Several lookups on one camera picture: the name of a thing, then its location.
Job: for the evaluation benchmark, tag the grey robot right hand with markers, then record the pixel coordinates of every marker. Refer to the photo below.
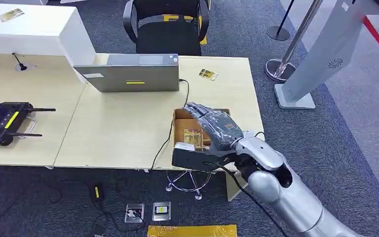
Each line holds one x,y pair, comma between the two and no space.
220,129

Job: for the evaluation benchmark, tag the gold printed card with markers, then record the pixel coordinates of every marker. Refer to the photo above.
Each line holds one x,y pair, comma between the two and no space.
208,74

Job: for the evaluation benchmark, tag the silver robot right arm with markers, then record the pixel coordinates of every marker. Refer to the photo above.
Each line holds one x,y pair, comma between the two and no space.
291,193

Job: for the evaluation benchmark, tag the clear gold card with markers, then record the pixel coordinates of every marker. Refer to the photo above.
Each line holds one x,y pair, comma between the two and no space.
192,136

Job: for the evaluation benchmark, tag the wooden card box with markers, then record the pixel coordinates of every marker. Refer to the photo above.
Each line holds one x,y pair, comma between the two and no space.
184,126

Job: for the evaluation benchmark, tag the pale desk leg panel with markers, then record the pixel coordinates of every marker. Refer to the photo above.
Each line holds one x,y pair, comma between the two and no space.
233,188

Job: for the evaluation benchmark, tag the chrome chair base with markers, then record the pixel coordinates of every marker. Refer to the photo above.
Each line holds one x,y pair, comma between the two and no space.
189,188

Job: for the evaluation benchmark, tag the grey laptop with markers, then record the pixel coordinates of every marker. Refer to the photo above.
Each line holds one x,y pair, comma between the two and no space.
134,78

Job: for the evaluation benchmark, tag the yellow floor tape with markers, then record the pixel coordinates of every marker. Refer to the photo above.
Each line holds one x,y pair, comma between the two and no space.
192,231

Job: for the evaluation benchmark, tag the black office chair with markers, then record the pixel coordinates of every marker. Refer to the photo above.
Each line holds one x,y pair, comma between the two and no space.
168,36

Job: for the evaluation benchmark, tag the steel floor socket with plug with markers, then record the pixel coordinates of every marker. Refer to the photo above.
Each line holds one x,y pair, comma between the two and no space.
134,213

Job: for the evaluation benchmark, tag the grey kiosk stand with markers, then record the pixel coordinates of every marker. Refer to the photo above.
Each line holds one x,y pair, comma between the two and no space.
323,52

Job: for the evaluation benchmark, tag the black power adapter yellow label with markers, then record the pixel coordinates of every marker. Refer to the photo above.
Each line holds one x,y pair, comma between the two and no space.
96,193

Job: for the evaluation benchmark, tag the black desk microphone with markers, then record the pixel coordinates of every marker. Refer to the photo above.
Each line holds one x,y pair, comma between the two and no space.
22,67

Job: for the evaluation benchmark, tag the white cabinet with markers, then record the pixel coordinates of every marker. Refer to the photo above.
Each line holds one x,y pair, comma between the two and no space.
26,31

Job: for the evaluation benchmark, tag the black remote controller with antennas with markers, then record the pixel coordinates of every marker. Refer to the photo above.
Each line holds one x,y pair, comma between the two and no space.
0,123

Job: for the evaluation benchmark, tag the gold card with pale edge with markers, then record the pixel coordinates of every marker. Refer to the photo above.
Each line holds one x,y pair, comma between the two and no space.
10,15

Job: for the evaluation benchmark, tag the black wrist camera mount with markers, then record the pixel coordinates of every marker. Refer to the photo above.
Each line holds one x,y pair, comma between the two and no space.
189,158

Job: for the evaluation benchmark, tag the chrome stanchion post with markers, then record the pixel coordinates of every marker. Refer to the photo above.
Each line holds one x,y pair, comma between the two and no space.
279,70

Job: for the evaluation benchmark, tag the black stanchion post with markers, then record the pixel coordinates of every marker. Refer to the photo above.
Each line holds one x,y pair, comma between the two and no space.
277,33

